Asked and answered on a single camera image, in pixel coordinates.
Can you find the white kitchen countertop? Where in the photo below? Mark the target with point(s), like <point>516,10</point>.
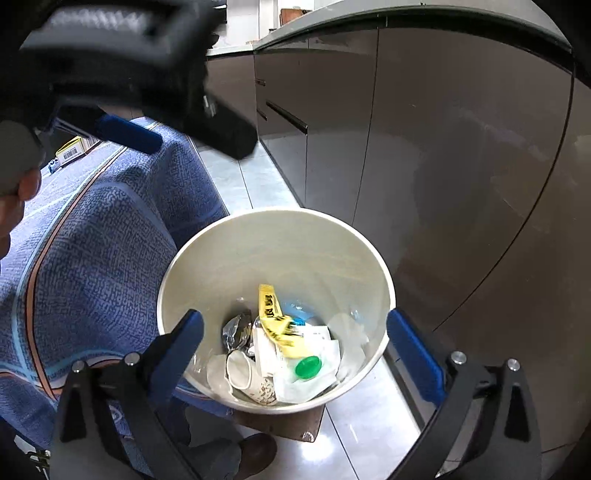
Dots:
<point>369,18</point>

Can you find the brown wooden board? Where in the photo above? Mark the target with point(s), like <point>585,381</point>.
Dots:
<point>286,422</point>

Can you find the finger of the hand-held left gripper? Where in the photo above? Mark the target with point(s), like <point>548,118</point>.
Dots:
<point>129,131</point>

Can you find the person's left hand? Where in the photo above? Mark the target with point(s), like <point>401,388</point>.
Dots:
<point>30,187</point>

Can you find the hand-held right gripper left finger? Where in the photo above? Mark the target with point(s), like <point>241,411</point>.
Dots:
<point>184,350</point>

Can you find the white patterned paper cup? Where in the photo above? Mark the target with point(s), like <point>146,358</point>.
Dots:
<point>240,369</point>

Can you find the white round trash bin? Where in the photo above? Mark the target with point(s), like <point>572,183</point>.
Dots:
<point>277,249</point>

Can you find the crumpled silver foil wrapper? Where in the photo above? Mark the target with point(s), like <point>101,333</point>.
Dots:
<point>236,332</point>

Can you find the person's brown shoe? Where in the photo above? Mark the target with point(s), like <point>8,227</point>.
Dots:
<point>258,454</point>

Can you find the blue striped tablecloth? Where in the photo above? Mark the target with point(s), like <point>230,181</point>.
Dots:
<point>106,249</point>

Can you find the person's grey trouser leg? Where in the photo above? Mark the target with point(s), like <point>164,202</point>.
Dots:
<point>212,443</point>

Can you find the green round cap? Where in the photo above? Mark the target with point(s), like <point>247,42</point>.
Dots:
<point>307,368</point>

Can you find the white plastic packaging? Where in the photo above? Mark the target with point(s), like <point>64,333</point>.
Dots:
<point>318,350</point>

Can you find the yellow white barcode box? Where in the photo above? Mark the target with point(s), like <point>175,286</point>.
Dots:
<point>74,148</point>

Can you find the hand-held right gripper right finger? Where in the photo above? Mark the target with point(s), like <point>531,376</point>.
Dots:
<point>415,355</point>

